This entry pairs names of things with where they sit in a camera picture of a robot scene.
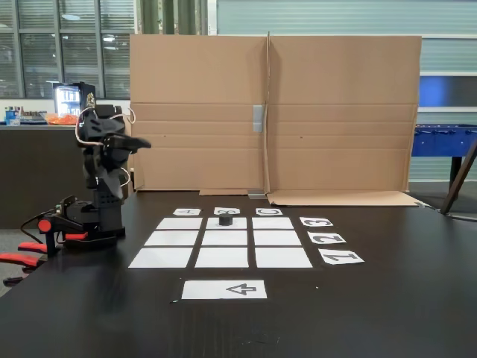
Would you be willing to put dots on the black red bar clamp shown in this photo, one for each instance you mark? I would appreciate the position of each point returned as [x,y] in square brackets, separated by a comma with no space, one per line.
[52,227]

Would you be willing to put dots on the paper sheet number 3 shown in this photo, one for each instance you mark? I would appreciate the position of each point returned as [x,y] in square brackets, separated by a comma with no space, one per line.
[316,222]

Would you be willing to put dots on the black lit mini fridge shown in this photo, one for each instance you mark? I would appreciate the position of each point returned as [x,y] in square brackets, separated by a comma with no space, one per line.
[71,97]

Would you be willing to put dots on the blue foosball table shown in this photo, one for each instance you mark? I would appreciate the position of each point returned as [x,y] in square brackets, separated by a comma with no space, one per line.
[439,141]

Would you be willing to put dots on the paper sheet letter B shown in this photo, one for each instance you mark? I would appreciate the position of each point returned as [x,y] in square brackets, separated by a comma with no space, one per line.
[227,210]

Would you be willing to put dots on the blue white container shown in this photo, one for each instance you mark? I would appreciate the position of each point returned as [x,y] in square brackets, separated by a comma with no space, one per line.
[13,116]

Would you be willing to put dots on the black octagonal token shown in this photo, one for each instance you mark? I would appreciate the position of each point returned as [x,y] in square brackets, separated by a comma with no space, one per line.
[226,220]

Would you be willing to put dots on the paper sheet number 1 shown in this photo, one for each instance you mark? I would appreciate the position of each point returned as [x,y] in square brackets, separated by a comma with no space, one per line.
[341,257]

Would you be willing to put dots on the paper sheet letter A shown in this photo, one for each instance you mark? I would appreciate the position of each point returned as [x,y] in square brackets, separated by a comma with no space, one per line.
[187,212]

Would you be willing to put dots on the paper sheet number 2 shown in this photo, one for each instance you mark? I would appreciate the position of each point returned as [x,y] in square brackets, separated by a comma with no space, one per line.
[326,238]

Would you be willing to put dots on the brown cardboard panel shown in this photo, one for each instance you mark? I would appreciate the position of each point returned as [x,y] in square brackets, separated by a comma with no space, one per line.
[343,112]
[197,74]

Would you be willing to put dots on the dark brown counter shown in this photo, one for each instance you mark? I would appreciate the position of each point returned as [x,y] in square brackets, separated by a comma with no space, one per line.
[37,168]

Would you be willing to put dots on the orange bag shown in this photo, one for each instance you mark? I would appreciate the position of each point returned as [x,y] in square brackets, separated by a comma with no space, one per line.
[61,119]

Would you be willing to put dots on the grey tape strip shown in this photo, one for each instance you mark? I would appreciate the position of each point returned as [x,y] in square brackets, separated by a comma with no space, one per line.
[256,194]
[259,118]

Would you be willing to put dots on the paper sheet letter C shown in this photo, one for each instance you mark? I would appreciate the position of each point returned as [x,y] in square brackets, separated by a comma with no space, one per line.
[269,212]

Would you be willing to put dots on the white arrow paper sheet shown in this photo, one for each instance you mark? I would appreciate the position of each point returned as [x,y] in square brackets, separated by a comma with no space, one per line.
[242,290]

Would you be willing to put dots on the dark wooden stand leg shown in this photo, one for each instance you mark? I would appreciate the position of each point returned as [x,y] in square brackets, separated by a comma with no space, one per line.
[460,175]

